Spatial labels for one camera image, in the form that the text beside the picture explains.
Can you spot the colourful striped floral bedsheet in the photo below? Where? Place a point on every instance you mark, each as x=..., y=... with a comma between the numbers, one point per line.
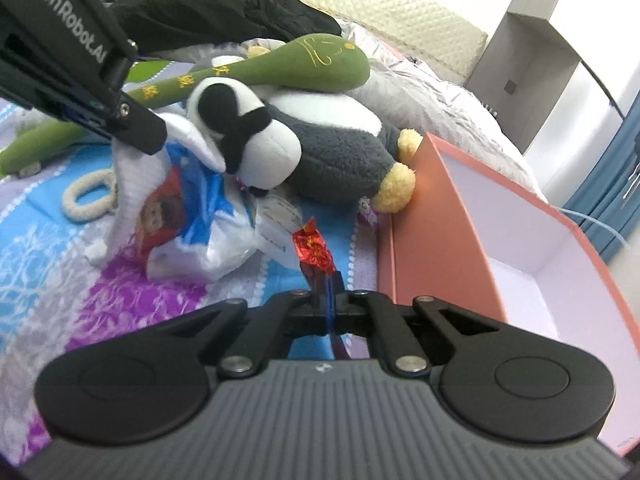
x=53, y=299

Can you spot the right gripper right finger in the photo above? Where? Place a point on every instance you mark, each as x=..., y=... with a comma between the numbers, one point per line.
x=411, y=341

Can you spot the blue white plastic packet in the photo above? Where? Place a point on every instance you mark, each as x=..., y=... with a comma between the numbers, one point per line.
x=194, y=226

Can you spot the blue curtain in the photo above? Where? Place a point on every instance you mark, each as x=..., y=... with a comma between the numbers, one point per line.
x=606, y=204

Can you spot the green plush stick toy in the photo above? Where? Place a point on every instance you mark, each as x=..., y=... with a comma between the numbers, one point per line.
x=316, y=62

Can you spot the grey white penguin plush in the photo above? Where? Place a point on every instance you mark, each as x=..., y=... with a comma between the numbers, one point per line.
x=326, y=146

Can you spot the beige padded headboard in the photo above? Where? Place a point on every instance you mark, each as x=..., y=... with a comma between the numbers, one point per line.
x=425, y=29

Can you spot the white cloth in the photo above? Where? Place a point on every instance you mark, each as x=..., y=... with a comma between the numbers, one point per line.
x=138, y=175

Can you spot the red foil candy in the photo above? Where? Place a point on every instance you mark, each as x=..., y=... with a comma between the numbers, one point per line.
x=315, y=254

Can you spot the orange cardboard box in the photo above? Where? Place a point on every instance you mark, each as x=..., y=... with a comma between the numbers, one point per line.
x=474, y=238

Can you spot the black garment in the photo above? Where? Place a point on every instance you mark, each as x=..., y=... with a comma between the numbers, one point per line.
x=162, y=25

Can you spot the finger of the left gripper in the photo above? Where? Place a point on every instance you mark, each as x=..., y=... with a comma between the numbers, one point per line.
x=129, y=122

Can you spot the grey white cabinet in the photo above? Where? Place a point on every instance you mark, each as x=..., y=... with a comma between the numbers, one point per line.
x=561, y=76

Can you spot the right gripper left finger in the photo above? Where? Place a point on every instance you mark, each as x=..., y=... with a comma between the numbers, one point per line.
x=239, y=340

